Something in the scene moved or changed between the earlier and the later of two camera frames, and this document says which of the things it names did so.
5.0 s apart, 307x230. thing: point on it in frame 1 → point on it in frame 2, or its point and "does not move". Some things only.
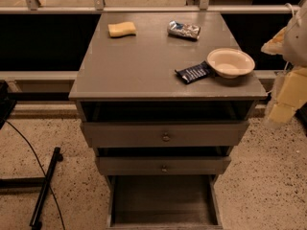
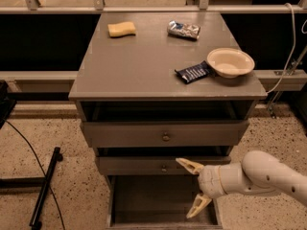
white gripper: (296, 40) → (209, 180)
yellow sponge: (122, 29) does not move
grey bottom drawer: (164, 202) does not move
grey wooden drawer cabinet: (163, 99) does not move
